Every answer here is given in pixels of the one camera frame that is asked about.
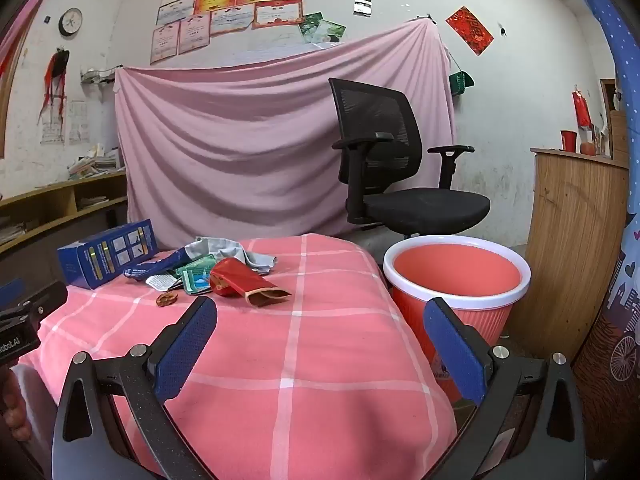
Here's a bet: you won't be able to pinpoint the red paper wall decoration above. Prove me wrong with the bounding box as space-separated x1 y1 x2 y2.
445 6 495 57

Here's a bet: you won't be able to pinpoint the red paper packet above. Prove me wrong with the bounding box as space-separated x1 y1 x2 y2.
209 257 292 308

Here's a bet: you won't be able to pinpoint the green hanging bag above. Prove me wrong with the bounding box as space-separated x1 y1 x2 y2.
448 69 476 97

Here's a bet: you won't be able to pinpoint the red bin with white rim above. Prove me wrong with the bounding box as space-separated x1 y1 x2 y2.
383 234 532 408

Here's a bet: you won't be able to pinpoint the brown wooden door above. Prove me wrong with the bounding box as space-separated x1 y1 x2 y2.
600 78 628 156

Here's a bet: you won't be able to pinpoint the stack of books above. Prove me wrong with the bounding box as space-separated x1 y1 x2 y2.
67 144 125 180

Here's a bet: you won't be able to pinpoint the wooden shelf unit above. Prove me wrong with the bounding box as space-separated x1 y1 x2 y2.
0 170 128 281

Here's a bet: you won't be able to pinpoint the blue plastic wrapper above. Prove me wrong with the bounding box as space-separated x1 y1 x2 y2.
123 249 188 283

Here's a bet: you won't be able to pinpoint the round wall clock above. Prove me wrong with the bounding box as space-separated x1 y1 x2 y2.
58 7 83 37

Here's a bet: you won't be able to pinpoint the pink hanging sheet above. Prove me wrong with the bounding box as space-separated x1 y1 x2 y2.
114 17 457 251

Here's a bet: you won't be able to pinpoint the red hanging ornament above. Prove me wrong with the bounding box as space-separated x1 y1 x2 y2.
572 85 593 131

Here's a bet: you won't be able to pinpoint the red hanging tassel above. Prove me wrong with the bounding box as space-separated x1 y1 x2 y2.
37 47 71 123

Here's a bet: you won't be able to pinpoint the metal wall rack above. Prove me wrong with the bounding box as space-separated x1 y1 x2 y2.
80 64 123 85

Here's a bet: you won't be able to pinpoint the white wall calendar sheets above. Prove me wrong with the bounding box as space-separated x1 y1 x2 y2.
40 100 88 146

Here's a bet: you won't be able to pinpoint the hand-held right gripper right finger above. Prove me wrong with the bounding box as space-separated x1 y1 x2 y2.
422 297 588 480

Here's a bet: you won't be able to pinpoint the wooden cabinet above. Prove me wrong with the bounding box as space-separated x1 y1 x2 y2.
530 147 630 361

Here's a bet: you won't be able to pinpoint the pink checked blanket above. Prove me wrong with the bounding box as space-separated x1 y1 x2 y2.
17 234 458 480

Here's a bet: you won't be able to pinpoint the green wall photo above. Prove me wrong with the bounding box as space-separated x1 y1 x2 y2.
299 11 326 43
312 20 347 50

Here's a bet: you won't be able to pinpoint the person's left hand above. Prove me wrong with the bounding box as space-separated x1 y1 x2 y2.
0 366 32 442

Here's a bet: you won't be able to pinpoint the pink curtain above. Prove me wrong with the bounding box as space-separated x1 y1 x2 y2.
0 0 66 76

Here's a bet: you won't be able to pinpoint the blue printed curtain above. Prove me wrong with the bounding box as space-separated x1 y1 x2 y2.
565 0 640 466

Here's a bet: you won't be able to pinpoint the black mesh office chair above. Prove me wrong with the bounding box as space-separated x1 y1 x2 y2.
328 77 492 240

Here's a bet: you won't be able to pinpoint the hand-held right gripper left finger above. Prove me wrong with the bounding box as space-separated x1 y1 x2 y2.
51 296 236 480

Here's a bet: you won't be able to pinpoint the blue cardboard box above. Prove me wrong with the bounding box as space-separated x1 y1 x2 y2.
56 218 160 291

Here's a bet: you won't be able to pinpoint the white wrapper scrap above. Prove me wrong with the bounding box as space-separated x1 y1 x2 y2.
145 271 183 291

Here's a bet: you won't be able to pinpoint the green snack packet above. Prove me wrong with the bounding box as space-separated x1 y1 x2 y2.
172 255 218 295

